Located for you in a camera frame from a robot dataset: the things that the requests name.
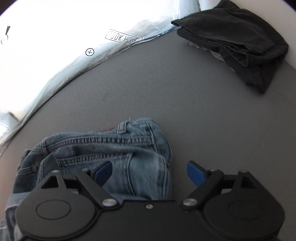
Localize blue denim jeans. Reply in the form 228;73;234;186
1;118;172;240

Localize folded black garment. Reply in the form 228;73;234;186
172;1;288;93

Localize white printed carrot curtain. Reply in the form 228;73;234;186
0;0;220;149

